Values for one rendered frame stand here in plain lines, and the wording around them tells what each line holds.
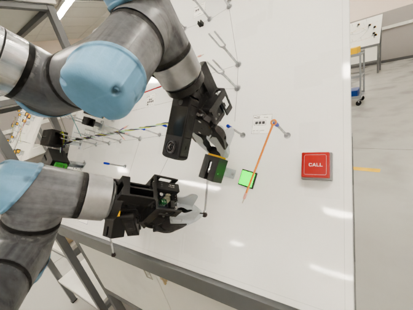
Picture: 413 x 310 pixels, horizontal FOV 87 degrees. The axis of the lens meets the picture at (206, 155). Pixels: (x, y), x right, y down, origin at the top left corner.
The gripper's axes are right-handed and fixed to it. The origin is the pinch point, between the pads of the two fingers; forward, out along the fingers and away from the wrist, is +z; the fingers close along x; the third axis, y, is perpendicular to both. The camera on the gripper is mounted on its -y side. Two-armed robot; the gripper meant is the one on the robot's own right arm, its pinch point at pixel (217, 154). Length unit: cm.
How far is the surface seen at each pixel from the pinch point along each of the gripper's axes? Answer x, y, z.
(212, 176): -1.8, -5.3, 0.3
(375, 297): -48, 6, 127
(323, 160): -21.3, 5.6, 1.4
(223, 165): -2.2, -1.6, 1.2
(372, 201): -39, 84, 173
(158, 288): 23, -39, 43
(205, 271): -2.3, -23.4, 18.3
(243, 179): -5.4, -1.1, 7.2
